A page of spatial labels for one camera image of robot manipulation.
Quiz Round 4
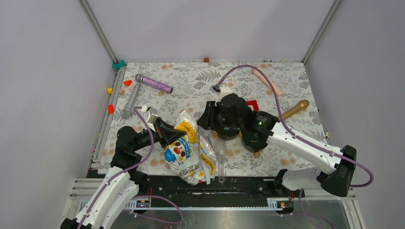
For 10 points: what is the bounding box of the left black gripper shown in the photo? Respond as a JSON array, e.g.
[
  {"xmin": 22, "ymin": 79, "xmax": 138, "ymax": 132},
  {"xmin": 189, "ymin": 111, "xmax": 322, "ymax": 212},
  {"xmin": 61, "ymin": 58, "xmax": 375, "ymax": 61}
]
[{"xmin": 132, "ymin": 117, "xmax": 187, "ymax": 151}]

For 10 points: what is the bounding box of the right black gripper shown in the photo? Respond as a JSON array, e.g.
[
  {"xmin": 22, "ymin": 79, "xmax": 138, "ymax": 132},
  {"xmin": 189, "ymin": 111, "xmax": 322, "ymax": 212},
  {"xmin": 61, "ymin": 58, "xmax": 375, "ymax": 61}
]
[{"xmin": 196, "ymin": 101, "xmax": 243, "ymax": 131}]

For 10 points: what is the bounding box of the cat food bag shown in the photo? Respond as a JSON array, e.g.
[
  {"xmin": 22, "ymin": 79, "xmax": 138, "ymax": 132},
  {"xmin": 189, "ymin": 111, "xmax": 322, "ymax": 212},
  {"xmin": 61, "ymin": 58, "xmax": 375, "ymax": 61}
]
[{"xmin": 164, "ymin": 111, "xmax": 217, "ymax": 186}]

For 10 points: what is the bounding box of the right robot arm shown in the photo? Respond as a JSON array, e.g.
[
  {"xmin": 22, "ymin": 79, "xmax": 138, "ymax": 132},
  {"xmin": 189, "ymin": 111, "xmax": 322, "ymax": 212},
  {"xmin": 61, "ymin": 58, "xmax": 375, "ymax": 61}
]
[{"xmin": 197, "ymin": 93, "xmax": 357, "ymax": 197}]

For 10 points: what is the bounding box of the floral patterned table mat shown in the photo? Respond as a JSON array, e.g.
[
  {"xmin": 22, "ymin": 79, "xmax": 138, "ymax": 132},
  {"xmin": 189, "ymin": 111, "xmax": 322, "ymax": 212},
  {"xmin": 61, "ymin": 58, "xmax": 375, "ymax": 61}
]
[{"xmin": 96, "ymin": 62, "xmax": 326, "ymax": 177}]

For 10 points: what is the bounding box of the black bowl paw print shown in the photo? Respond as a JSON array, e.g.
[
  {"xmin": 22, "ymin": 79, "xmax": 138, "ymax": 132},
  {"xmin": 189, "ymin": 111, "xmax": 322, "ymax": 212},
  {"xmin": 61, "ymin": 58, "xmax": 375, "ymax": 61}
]
[{"xmin": 216, "ymin": 127, "xmax": 240, "ymax": 141}]

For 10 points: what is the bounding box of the red plastic box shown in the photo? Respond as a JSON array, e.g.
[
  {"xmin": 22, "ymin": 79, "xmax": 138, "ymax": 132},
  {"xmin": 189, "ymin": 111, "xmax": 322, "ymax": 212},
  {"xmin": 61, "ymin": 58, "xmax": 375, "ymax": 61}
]
[{"xmin": 246, "ymin": 100, "xmax": 260, "ymax": 111}]

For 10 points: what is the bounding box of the black bowl fish print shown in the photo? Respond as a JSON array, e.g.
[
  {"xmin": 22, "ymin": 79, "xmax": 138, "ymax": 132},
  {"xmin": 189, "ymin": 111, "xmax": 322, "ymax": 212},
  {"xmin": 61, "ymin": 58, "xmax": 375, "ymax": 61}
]
[{"xmin": 241, "ymin": 138, "xmax": 266, "ymax": 153}]

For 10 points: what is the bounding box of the grey toy microphone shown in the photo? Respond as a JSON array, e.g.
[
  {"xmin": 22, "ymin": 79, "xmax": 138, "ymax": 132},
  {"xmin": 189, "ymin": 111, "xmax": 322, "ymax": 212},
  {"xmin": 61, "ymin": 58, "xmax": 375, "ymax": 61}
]
[{"xmin": 121, "ymin": 83, "xmax": 141, "ymax": 120}]

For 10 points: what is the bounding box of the pink toy microphone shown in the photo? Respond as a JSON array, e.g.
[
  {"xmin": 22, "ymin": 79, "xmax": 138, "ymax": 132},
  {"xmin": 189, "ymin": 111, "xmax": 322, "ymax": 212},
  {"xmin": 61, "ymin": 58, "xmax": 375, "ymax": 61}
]
[{"xmin": 251, "ymin": 69, "xmax": 282, "ymax": 96}]

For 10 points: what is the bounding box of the purple glitter toy microphone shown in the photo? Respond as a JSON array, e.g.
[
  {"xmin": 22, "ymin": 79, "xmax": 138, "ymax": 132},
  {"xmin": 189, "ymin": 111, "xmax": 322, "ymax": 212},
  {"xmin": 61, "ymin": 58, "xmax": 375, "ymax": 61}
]
[{"xmin": 135, "ymin": 74, "xmax": 173, "ymax": 94}]

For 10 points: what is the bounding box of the red triangular block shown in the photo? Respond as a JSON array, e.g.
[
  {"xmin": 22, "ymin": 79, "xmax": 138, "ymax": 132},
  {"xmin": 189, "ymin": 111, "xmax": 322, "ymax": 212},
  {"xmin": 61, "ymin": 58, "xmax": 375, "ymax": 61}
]
[{"xmin": 123, "ymin": 80, "xmax": 133, "ymax": 87}]

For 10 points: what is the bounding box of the gold toy microphone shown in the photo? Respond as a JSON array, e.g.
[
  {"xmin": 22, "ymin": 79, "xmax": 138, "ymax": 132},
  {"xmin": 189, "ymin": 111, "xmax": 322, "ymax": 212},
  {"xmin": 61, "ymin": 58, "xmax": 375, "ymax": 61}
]
[{"xmin": 281, "ymin": 99, "xmax": 310, "ymax": 119}]

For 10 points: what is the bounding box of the teal plastic block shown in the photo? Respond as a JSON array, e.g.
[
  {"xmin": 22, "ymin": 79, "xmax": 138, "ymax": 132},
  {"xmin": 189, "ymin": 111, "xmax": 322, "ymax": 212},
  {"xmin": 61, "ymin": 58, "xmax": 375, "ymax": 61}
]
[{"xmin": 112, "ymin": 60, "xmax": 127, "ymax": 70}]

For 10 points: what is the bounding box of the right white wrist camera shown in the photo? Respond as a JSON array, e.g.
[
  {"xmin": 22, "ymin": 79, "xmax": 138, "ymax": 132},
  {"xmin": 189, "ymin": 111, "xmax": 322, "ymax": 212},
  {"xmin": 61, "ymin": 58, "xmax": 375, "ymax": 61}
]
[{"xmin": 212, "ymin": 84, "xmax": 233, "ymax": 106}]

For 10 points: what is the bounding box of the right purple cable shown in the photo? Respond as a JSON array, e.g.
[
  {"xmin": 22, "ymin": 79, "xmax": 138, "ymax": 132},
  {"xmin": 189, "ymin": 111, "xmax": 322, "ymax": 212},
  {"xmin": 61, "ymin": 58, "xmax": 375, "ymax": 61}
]
[{"xmin": 213, "ymin": 64, "xmax": 374, "ymax": 228}]

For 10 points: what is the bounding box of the purple cable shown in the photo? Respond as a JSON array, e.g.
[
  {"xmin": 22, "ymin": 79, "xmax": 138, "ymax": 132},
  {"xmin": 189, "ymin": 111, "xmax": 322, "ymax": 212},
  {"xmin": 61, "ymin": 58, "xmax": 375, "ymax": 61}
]
[
  {"xmin": 75, "ymin": 106, "xmax": 184, "ymax": 229},
  {"xmin": 213, "ymin": 64, "xmax": 374, "ymax": 228}
]

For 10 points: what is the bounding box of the red block on rail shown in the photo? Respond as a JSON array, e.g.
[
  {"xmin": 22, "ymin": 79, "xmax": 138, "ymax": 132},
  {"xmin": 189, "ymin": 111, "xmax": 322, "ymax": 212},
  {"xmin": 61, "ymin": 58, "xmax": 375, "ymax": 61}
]
[{"xmin": 107, "ymin": 104, "xmax": 115, "ymax": 114}]

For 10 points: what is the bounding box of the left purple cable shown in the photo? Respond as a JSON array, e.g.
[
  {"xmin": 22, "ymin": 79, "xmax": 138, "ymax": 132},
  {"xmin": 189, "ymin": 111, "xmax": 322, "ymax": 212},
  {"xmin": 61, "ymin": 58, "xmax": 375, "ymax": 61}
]
[{"xmin": 75, "ymin": 106, "xmax": 184, "ymax": 229}]

